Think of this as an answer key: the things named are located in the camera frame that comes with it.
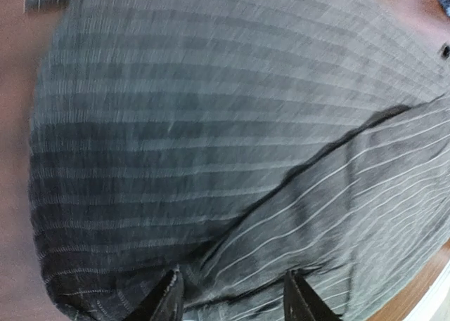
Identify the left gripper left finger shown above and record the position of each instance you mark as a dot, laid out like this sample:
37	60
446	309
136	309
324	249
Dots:
165	302

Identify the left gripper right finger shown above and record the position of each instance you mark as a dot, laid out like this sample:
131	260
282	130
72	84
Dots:
302	303

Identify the black striped shirt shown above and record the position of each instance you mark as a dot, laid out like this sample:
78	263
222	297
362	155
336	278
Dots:
236	140

